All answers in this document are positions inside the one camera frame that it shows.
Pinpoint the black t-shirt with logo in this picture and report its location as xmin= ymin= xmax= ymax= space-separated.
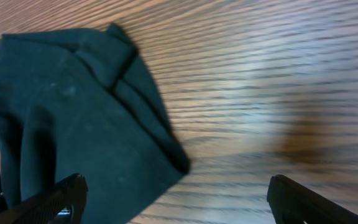
xmin=0 ymin=24 xmax=190 ymax=223

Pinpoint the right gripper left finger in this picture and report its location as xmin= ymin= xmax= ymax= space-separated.
xmin=0 ymin=174 xmax=88 ymax=224

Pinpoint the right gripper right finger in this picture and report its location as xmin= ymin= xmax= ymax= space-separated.
xmin=267 ymin=174 xmax=358 ymax=224

